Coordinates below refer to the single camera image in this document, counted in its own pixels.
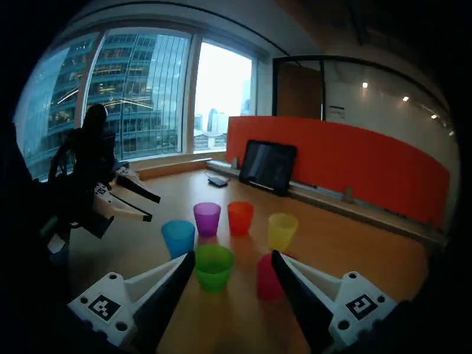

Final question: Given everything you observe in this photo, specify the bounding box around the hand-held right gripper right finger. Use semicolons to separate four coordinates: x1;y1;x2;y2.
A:
271;250;398;354

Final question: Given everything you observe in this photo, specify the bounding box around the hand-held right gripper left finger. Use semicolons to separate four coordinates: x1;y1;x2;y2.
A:
67;250;196;354

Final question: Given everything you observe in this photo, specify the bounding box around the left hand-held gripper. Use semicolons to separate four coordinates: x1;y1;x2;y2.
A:
45;104;162;255

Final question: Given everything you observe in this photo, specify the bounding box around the pink plastic cup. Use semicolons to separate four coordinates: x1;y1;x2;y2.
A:
256;253;285;300

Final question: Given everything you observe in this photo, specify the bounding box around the blue plastic cup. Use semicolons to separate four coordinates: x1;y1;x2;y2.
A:
160;219;196;260

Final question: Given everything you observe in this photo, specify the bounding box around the green plastic cup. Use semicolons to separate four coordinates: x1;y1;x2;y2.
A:
194;244;235;294

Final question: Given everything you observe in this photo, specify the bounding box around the yellow plastic cup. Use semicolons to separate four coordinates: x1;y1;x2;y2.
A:
267;213;299;253

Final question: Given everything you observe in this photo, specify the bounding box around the purple plastic cup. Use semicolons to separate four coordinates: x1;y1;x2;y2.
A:
193;202;222;238

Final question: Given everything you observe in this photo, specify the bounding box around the orange plastic cup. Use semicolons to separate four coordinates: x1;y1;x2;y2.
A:
227;201;254;237

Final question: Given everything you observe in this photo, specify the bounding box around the red desk screen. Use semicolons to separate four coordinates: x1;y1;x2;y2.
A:
205;115;451;247

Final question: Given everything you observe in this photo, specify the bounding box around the black tablet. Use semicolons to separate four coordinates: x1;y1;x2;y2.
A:
238;139;298;196

